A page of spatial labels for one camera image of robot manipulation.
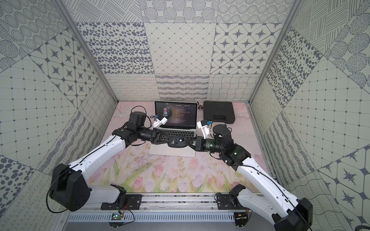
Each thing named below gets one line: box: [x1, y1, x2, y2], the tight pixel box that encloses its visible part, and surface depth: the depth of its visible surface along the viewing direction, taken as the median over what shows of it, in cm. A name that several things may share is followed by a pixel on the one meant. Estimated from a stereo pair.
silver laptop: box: [148, 101, 199, 157], surface depth 100 cm
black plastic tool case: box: [202, 101, 236, 124], surface depth 115 cm
